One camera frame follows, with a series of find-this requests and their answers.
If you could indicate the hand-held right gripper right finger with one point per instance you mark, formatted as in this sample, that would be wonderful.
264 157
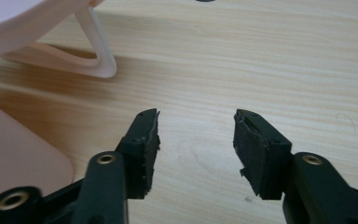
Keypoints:
258 155

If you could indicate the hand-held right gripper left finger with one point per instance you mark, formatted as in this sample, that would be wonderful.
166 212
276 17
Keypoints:
140 149

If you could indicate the pink flat board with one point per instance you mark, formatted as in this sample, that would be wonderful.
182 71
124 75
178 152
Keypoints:
15 155

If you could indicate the small dark round object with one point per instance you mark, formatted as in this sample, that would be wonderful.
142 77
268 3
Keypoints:
205 0

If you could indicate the white plastic rack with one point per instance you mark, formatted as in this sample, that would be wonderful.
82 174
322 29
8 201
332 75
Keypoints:
18 28

